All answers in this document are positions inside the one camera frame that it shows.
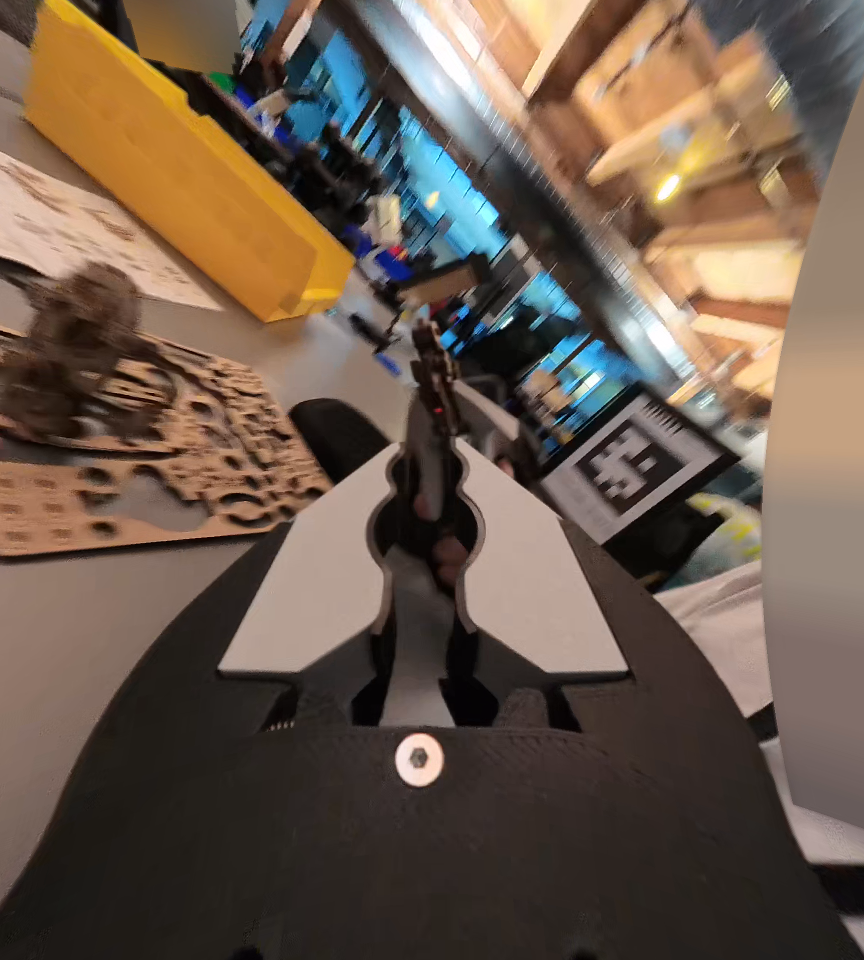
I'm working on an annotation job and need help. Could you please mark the rack of dark equipment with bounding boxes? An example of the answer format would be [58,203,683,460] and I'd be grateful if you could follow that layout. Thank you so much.
[289,123,391,234]

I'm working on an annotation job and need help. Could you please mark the person's right hand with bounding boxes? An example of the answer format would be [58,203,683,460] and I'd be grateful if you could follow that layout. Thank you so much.
[413,491,472,595]

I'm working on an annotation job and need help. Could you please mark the yellow plastic bin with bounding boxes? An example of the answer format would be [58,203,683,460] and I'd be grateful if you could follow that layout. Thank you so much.
[23,0,358,324]

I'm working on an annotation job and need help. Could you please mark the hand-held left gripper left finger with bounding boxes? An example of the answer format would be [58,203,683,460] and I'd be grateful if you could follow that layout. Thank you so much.
[216,442,405,676]

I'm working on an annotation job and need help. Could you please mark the fiducial marker board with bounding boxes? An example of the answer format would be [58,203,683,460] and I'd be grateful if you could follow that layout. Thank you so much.
[540,382,744,547]

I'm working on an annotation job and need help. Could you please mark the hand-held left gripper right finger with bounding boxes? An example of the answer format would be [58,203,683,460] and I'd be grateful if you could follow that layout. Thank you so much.
[453,438,630,682]

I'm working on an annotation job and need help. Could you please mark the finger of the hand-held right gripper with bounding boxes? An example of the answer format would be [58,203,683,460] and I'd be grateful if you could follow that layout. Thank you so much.
[454,377,523,459]
[404,388,449,519]

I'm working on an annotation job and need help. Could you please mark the model instruction booklet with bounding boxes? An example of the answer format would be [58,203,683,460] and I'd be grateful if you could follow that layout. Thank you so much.
[0,126,224,312]

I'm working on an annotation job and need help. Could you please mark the wooden gear mechanism model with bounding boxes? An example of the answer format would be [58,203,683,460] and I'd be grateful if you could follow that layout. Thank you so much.
[409,318,469,438]

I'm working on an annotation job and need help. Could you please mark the black textured wrist rest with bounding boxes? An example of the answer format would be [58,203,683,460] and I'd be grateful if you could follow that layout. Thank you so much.
[289,399,395,489]

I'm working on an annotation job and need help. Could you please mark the wooden frame with axle shafts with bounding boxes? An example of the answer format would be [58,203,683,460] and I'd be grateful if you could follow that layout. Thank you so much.
[0,261,181,444]

